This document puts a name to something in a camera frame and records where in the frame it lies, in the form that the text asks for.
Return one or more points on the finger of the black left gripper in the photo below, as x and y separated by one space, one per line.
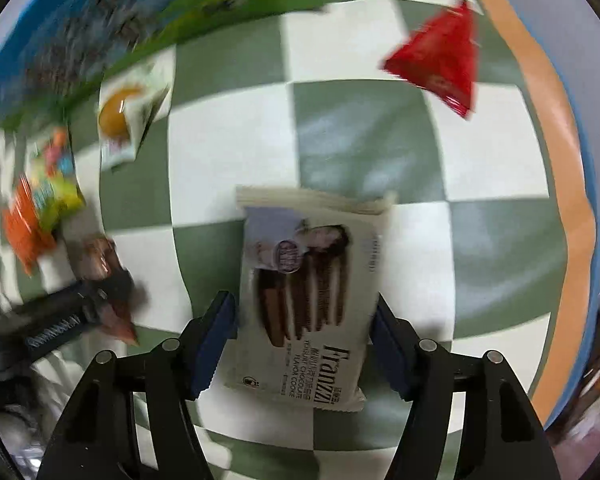
33 330

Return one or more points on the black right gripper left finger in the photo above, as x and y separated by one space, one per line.
95 437

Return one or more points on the white Franzzi cookie packet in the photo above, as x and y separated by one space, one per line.
308 293

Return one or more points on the brown snack packet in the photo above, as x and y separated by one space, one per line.
96 261

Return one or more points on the orange snack packet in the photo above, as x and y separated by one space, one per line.
22 229

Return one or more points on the green colourful candy packet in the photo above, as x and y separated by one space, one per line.
52 177

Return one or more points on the green white checkered bedsheet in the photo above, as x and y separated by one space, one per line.
487 267

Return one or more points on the clear packet with orange ball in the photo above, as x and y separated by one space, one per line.
129 103

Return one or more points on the blue and green carton box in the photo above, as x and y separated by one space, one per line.
59 50

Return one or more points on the red triangular snack packet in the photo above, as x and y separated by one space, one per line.
441 57

